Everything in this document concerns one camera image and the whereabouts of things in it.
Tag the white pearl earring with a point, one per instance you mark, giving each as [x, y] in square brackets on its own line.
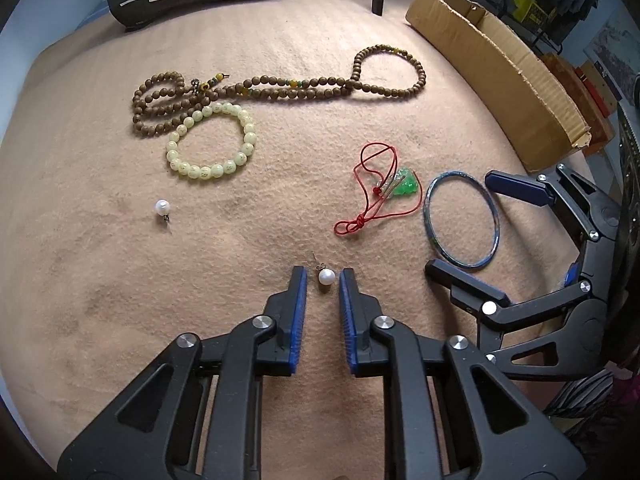
[326, 276]
[162, 207]

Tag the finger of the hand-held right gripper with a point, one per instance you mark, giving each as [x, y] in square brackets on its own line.
[480, 292]
[515, 187]

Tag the red flat box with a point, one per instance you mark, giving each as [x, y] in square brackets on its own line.
[597, 92]

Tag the orange cloth covered table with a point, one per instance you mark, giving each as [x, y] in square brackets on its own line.
[565, 85]

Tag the yellow crate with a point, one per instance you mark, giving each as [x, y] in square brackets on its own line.
[525, 7]

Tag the shallow cardboard box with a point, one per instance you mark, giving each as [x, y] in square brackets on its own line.
[500, 60]

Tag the striped cloth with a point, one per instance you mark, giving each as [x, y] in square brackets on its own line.
[580, 400]

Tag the landscape wall scroll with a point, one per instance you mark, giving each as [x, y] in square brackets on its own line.
[615, 55]

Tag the thin blue bangle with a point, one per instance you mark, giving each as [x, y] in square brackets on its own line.
[426, 212]

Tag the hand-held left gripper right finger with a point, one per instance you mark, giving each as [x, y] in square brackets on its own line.
[347, 320]

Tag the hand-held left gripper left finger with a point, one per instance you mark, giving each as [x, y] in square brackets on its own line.
[299, 320]

